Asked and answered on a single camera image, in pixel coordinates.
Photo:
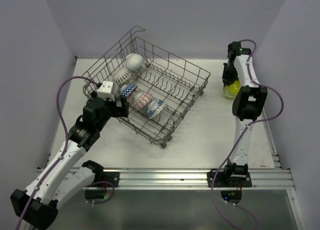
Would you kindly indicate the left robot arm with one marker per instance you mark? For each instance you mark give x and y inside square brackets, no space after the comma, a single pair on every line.
[39,203]

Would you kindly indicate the lime green bowl front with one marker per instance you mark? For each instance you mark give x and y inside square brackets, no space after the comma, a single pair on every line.
[226,95]

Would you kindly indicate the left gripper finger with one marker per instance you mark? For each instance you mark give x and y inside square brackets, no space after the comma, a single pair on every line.
[123,110]
[93,94]

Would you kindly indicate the blue floral pattern bowl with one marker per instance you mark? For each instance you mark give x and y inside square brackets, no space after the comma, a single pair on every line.
[155,108]

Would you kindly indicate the red lattice pattern bowl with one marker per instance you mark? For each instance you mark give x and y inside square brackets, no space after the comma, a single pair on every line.
[141,100]

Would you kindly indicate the plain white bowl at back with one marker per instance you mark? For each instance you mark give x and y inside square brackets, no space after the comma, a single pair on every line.
[133,61]

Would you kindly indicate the blue zigzag pattern bowl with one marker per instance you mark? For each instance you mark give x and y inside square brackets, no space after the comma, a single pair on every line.
[127,91]

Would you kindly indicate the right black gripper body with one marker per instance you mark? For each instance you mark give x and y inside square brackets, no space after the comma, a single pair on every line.
[229,73]

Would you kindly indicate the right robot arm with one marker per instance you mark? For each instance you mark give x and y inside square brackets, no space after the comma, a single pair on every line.
[248,103]

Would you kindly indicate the lime green bowl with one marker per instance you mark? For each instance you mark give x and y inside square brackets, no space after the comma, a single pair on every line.
[236,85]
[226,95]

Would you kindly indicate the grey wire dish rack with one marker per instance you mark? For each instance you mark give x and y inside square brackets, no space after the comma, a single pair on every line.
[176,81]

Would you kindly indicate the aluminium mounting rail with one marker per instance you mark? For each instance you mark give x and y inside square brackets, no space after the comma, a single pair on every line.
[198,179]

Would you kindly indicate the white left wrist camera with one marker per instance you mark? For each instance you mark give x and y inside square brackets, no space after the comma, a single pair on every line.
[105,91]

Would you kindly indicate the white bowl with dark stripes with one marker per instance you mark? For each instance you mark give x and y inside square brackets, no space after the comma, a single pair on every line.
[121,75]

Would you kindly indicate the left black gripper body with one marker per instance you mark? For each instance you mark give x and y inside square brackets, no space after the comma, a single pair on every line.
[110,110]

